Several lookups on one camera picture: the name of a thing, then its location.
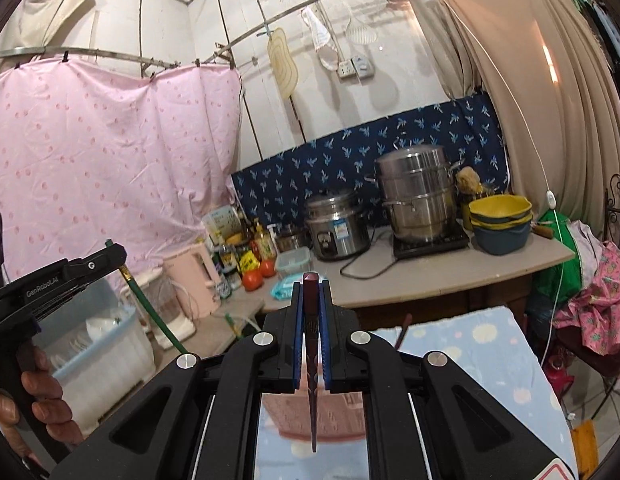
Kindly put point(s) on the white bowl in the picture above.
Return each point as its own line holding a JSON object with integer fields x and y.
{"x": 102, "y": 327}

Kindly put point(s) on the pink patterned cloth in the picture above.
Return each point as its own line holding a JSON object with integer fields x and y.
{"x": 602, "y": 300}

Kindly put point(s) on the blue wet wipes packet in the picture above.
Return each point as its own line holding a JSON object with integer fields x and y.
{"x": 285, "y": 287}

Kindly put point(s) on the blue basin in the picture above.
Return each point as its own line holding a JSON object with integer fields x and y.
{"x": 502, "y": 240}

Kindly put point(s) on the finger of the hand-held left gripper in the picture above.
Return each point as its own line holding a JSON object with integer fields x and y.
{"x": 102, "y": 260}

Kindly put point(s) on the green chopstick with gold band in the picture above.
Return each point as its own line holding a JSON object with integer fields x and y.
{"x": 149, "y": 310}

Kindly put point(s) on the green bag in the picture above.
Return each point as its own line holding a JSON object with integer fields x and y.
{"x": 555, "y": 265}

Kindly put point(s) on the blue printed tablecloth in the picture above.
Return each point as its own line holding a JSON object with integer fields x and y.
{"x": 465, "y": 340}

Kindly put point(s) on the dark red chopstick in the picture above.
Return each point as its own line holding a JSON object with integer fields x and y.
{"x": 310, "y": 290}
{"x": 403, "y": 332}

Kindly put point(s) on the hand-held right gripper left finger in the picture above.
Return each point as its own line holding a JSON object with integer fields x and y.
{"x": 297, "y": 340}

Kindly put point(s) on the wooden counter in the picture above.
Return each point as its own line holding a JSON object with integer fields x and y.
{"x": 440, "y": 275}

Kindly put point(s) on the white skimmer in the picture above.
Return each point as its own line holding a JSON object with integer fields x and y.
{"x": 362, "y": 30}

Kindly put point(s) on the pink dotted curtain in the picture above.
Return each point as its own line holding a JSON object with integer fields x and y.
{"x": 99, "y": 160}

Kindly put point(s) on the steel rice cooker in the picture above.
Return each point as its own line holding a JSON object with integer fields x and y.
{"x": 337, "y": 230}

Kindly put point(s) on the brown loofah sponge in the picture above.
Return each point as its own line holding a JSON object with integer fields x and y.
{"x": 470, "y": 180}

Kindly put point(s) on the pink electric kettle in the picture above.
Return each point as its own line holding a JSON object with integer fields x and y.
{"x": 194, "y": 280}

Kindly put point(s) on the small clear plastic container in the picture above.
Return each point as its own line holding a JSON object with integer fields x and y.
{"x": 293, "y": 262}

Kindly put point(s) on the person's left hand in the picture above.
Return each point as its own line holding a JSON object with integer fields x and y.
{"x": 44, "y": 385}

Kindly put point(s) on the hanging cutting board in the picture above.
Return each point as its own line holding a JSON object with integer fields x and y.
{"x": 285, "y": 65}

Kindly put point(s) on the red tomato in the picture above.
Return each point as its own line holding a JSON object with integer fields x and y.
{"x": 251, "y": 280}
{"x": 268, "y": 268}

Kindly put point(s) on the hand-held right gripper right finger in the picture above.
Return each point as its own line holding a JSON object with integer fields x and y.
{"x": 327, "y": 340}

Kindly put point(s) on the black iron chair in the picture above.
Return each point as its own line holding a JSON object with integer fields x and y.
{"x": 617, "y": 205}

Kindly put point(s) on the plastic dish storage box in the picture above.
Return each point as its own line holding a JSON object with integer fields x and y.
{"x": 114, "y": 360}

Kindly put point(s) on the hanging mesh bag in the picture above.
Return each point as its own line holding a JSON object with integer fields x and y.
{"x": 322, "y": 40}

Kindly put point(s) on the beige curtain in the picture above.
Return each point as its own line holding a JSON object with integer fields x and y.
{"x": 550, "y": 85}

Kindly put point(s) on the black induction cooktop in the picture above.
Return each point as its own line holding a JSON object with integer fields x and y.
{"x": 430, "y": 245}

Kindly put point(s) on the metal curtain rail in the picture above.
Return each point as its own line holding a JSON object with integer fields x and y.
{"x": 39, "y": 50}

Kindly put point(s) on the yellow basin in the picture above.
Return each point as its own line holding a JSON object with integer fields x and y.
{"x": 500, "y": 207}

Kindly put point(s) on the wall socket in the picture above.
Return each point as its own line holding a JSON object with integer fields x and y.
{"x": 356, "y": 67}

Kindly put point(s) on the steel steamer pot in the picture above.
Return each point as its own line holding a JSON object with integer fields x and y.
{"x": 417, "y": 195}

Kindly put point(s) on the navy floral cloth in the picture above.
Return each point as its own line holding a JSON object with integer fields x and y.
{"x": 340, "y": 160}

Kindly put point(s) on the pink perforated utensil basket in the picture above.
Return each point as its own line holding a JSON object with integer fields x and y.
{"x": 335, "y": 417}

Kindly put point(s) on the dark sauce bottle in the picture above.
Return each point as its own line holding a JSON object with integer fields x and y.
{"x": 229, "y": 265}

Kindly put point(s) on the yellow sauce bottle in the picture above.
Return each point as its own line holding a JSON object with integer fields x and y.
{"x": 263, "y": 245}

